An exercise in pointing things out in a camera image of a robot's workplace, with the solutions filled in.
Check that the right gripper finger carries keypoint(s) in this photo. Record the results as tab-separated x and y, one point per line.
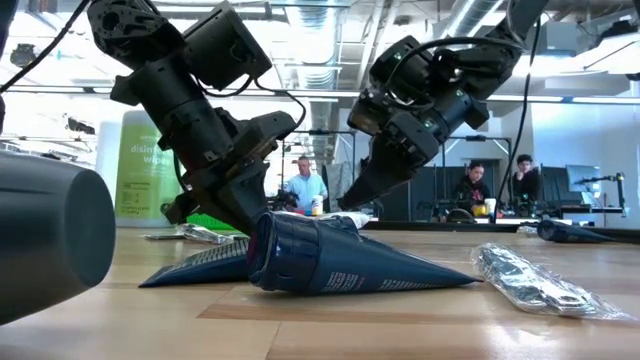
385	170

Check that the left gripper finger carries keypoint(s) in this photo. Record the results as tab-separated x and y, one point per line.
240	200
181	210

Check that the silver nail clipper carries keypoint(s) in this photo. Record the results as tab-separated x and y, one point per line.
535	287
200	233
527	231

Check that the black comb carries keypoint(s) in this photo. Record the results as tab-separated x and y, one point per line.
160	237

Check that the dark blue toiletry tube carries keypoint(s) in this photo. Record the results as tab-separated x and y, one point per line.
325	260
210	265
565	232

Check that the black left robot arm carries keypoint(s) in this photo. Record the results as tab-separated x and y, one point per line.
170	100

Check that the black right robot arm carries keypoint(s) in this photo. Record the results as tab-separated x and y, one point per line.
475	65

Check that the black partition panel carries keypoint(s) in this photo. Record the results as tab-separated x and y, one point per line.
430	200

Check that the green disinfecting wipes canister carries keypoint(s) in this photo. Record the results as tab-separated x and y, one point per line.
140	170

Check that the person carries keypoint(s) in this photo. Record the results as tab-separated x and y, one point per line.
525	182
472	192
306	190

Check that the white bottle with yellow label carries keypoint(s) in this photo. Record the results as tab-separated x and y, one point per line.
317	206

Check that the dark grey roll-on deodorant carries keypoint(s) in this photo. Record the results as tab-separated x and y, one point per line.
50	235

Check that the grey background monitor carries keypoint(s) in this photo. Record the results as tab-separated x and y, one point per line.
582	177

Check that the long ceiling light strip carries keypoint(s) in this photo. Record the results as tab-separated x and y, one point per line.
600	100

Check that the black ceiling-mounted device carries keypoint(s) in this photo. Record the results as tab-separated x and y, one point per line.
23	56

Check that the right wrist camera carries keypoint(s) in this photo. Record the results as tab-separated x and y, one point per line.
372	112

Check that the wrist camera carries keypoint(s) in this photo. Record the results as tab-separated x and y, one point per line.
270	131
372	112

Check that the black background rig frame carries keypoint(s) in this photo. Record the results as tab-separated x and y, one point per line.
330	133
475	138

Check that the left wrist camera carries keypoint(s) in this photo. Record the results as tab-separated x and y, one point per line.
270	131

